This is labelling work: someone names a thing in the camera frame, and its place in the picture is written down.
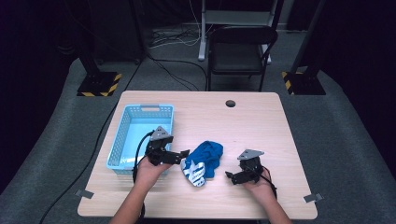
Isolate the person's left hand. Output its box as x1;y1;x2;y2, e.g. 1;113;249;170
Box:
134;155;173;189

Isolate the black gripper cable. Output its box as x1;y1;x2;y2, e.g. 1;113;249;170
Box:
261;165;278;201
132;131;156;224

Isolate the grey tape piece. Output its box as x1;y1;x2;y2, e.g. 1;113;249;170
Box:
74;189;95;200
303;192;325;204

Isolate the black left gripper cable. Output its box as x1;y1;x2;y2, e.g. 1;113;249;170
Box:
132;131;156;224

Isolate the long black floor cable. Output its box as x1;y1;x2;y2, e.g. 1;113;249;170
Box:
38;60;144;224

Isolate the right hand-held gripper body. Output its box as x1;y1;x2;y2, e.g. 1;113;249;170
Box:
235;148;265;185

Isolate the dark cabinet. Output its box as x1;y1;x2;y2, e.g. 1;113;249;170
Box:
88;0;148;64

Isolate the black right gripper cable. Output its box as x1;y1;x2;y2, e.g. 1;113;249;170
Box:
261;165;278;201

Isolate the white metal desk frame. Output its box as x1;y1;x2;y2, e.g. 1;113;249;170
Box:
197;0;278;65

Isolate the black stand with striped base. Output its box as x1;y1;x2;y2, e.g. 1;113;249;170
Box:
281;0;327;96
64;0;122;98

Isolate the light blue plastic basket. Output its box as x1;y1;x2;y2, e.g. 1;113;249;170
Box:
106;104;176;175

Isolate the blue garment with white print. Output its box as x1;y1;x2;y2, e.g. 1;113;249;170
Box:
179;140;224;188

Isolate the black folding chair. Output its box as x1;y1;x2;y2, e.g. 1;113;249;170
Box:
206;25;279;93

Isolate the person's right hand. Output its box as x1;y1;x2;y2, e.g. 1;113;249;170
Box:
242;173;276;204

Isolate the black looped floor cable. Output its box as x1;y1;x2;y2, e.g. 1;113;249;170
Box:
145;52;209;91

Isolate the tangle of floor cables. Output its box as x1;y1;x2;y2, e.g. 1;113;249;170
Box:
148;0;206;50

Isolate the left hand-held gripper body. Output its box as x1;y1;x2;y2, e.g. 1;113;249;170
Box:
144;125;176;166

